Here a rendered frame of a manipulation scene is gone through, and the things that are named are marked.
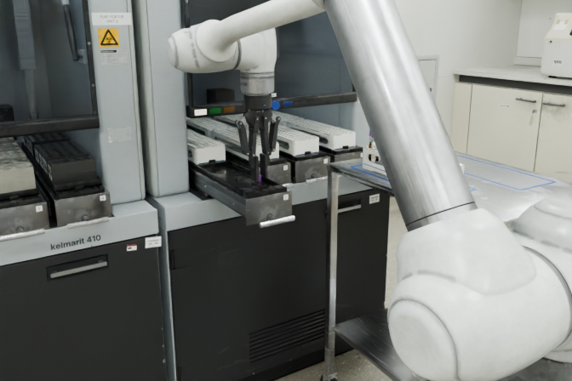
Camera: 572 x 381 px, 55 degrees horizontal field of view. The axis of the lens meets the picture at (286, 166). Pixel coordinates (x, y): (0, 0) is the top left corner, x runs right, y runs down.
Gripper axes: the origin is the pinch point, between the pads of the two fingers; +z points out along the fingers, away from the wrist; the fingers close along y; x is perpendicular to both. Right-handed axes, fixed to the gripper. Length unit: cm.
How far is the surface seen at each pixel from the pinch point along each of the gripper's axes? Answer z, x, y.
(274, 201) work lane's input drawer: 5.5, 13.3, 3.1
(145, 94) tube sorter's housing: -19.5, -21.3, 23.4
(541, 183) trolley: 3, 46, -59
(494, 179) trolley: 3, 37, -51
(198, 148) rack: -2.2, -21.8, 8.5
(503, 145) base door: 40, -88, -224
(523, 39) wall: -23, -126, -288
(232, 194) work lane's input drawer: 4.1, 6.1, 11.3
